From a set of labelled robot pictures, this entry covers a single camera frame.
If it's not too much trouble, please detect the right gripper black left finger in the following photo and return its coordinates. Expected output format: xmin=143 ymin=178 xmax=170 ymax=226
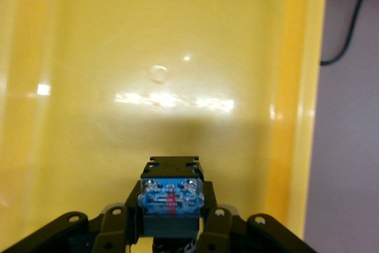
xmin=0 ymin=180 xmax=149 ymax=253

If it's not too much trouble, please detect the thin black table cable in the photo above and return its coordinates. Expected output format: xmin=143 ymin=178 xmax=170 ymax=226
xmin=321 ymin=0 xmax=379 ymax=66

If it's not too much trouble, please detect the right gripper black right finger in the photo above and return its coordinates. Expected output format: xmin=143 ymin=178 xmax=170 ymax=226
xmin=192 ymin=180 xmax=317 ymax=253

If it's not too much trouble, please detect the yellow plastic tray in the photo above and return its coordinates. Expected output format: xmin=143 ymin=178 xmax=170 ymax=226
xmin=0 ymin=0 xmax=329 ymax=253

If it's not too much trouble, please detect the yellow push button switch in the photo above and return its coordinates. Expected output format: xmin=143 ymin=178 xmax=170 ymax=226
xmin=138 ymin=155 xmax=205 ymax=239

